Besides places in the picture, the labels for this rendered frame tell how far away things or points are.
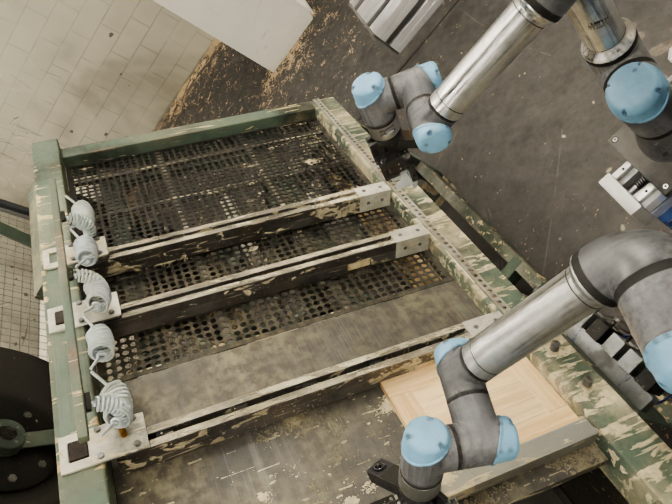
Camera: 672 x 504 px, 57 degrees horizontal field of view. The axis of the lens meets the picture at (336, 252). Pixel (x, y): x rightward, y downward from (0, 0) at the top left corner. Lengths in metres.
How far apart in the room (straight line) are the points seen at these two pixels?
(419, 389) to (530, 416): 0.28
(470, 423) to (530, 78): 2.53
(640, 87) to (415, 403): 0.90
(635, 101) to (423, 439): 0.83
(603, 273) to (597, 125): 2.18
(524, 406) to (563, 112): 1.81
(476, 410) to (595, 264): 0.33
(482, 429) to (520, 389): 0.66
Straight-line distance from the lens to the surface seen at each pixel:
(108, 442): 1.56
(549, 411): 1.71
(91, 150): 2.77
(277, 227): 2.17
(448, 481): 1.51
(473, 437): 1.08
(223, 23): 5.13
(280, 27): 5.24
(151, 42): 6.68
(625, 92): 1.48
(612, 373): 1.86
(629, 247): 0.90
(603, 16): 1.45
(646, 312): 0.86
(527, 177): 3.13
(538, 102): 3.30
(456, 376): 1.11
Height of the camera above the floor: 2.43
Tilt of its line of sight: 39 degrees down
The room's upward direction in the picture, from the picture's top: 68 degrees counter-clockwise
